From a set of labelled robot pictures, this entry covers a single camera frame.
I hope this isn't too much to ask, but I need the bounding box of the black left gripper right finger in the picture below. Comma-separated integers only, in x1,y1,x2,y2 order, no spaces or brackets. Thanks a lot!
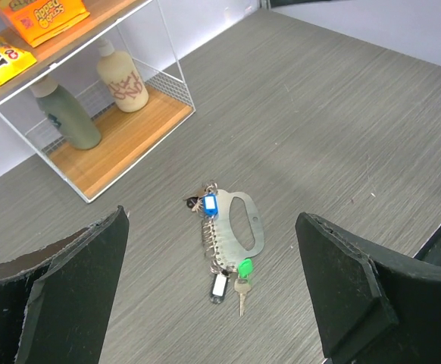
296,212,441,363

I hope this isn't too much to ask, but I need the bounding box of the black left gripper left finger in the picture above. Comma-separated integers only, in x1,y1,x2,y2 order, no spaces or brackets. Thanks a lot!
0,206,130,363

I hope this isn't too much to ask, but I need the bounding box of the silver key with green tag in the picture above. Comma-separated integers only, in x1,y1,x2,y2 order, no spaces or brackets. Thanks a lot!
234,278,252,317

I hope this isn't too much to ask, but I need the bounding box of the green key tag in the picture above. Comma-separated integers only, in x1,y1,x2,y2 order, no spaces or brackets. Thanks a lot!
237,259,253,280

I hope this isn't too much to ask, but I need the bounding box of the black key tag on organizer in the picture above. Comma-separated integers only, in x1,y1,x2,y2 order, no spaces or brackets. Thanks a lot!
209,273,229,304

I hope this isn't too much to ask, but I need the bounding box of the blue key tag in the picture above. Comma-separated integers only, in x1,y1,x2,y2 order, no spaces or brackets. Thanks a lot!
202,193,218,218

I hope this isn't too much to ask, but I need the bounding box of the grey green can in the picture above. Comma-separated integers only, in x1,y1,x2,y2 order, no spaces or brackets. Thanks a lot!
30,76,102,150

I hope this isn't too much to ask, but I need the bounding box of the white printed cup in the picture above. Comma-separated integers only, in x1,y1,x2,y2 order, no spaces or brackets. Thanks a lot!
96,37,149,113

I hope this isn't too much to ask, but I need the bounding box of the yellow candy bag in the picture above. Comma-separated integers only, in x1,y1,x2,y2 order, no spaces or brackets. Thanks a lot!
0,36,36,86

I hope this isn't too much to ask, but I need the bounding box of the orange snack box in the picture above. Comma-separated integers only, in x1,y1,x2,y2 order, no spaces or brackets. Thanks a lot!
0,0,90,48

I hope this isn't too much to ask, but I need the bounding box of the white wire shelf unit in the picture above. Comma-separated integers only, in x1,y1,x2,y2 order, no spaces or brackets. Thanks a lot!
0,1,195,202

